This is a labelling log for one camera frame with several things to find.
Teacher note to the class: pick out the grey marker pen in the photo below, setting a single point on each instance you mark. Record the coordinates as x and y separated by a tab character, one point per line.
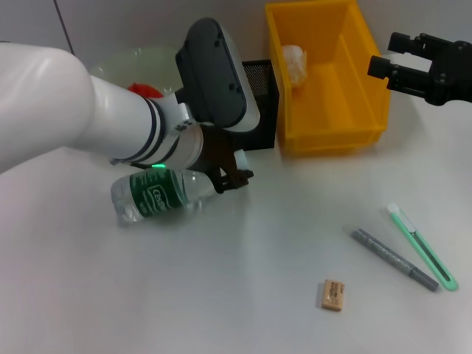
383	254

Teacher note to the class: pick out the white paper ball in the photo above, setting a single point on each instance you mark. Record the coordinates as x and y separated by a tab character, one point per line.
295	66

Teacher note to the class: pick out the mint green utility knife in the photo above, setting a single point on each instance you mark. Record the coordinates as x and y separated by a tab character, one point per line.
420	247

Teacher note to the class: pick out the yellow plastic bin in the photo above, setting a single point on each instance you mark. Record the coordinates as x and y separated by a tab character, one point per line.
332	110

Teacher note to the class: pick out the clear green-label water bottle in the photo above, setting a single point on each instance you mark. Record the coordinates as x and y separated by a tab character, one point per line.
155	191

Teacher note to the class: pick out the orange fruit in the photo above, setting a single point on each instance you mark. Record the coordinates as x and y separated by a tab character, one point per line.
144	89

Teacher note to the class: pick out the pale green glass fruit plate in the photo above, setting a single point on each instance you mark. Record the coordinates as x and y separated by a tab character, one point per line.
121	62

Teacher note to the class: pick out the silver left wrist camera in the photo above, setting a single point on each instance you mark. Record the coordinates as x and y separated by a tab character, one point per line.
217	73

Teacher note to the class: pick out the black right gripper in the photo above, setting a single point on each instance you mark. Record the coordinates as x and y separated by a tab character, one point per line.
453	73

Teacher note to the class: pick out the black mesh pen holder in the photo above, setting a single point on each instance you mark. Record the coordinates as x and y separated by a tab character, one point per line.
267	110

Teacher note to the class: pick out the beige eraser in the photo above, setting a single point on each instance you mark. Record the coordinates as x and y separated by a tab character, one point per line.
330	295

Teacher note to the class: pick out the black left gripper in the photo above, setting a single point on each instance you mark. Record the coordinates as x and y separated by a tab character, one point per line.
217	151

